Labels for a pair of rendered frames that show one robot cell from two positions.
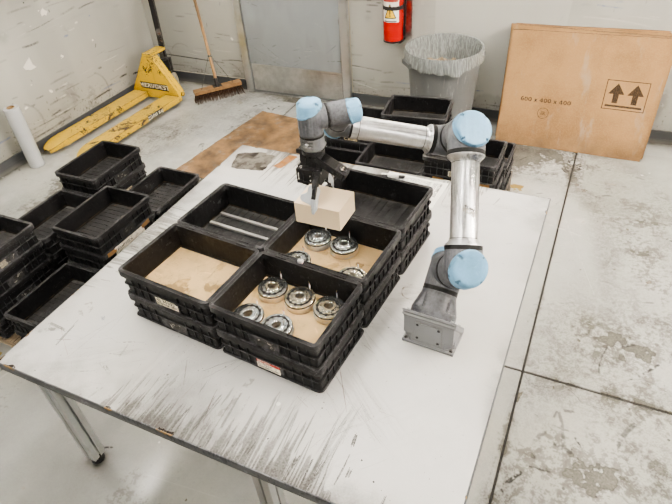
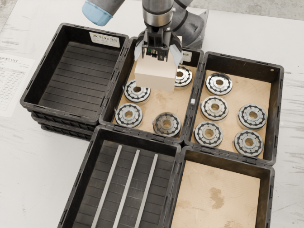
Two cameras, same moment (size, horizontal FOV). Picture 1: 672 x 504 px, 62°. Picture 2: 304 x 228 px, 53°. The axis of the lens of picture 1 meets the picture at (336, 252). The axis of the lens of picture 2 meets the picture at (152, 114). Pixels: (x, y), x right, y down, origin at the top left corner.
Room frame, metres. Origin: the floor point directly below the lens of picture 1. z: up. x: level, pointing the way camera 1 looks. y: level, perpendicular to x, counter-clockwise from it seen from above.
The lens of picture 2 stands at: (1.69, 0.58, 1.87)
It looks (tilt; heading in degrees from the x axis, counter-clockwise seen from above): 63 degrees down; 255
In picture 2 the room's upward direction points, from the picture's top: 2 degrees counter-clockwise
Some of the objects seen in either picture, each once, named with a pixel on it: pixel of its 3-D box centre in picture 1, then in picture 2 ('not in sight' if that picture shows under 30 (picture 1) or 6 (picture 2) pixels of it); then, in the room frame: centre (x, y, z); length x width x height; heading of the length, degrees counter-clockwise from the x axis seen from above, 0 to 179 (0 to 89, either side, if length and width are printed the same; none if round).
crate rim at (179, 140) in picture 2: (333, 242); (154, 86); (1.52, 0.01, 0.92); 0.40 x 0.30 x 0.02; 58
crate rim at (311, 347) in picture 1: (286, 297); (236, 104); (1.27, 0.17, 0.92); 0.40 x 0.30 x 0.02; 58
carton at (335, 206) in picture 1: (325, 206); (159, 61); (1.51, 0.02, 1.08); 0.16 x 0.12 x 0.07; 62
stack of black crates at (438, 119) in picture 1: (416, 139); not in sight; (3.19, -0.58, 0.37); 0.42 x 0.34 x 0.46; 62
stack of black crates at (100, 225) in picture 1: (115, 245); not in sight; (2.35, 1.16, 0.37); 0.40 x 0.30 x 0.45; 152
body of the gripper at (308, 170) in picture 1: (312, 164); (157, 35); (1.52, 0.05, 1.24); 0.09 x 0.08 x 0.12; 62
